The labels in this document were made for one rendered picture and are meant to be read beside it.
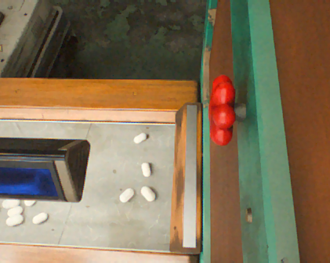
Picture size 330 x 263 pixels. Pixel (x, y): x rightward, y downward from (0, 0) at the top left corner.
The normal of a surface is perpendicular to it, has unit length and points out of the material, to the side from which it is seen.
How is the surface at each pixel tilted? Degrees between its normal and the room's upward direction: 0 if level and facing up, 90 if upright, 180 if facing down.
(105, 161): 0
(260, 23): 0
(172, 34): 0
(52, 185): 58
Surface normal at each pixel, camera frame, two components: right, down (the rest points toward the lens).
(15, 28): -0.06, -0.40
